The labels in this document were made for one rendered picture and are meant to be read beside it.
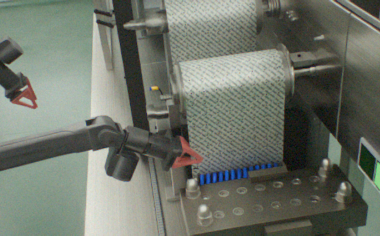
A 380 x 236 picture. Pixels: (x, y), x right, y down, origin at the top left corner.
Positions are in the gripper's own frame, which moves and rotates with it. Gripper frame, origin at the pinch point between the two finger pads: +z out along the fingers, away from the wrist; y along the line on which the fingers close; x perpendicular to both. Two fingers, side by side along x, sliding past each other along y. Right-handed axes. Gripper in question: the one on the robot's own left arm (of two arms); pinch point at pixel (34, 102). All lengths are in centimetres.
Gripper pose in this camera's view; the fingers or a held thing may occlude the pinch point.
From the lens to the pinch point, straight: 164.9
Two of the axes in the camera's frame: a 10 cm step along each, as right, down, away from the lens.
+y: -3.0, -4.7, 8.3
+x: -7.9, 6.1, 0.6
